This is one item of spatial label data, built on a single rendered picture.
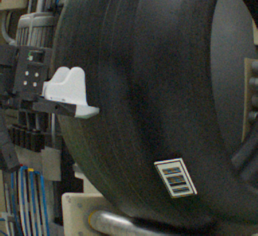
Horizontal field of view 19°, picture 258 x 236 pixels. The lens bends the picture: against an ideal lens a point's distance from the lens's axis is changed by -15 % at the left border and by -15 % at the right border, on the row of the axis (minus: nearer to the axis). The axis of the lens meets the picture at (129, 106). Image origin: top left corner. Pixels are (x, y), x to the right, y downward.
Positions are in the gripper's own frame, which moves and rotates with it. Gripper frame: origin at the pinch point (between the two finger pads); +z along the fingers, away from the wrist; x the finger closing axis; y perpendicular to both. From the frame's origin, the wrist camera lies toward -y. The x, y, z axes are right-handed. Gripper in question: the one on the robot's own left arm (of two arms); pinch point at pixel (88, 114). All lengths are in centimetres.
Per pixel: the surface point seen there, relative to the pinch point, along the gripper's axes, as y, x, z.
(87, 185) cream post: -12.8, 35.6, 22.6
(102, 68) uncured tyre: 5.7, -2.2, -0.3
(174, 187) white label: -7.4, -9.6, 7.9
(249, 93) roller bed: 9, 37, 60
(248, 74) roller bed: 14, 37, 60
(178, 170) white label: -5.0, -11.3, 6.7
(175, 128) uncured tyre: 0.0, -11.0, 5.3
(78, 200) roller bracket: -14.4, 22.6, 13.3
